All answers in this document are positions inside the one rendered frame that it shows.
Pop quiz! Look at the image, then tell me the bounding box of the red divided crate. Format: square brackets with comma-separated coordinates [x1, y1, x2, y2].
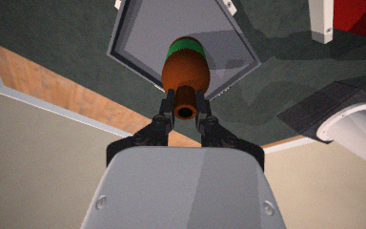
[333, 0, 366, 36]

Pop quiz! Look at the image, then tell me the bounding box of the brown glass bottle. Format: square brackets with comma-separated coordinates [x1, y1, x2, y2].
[161, 36, 211, 120]

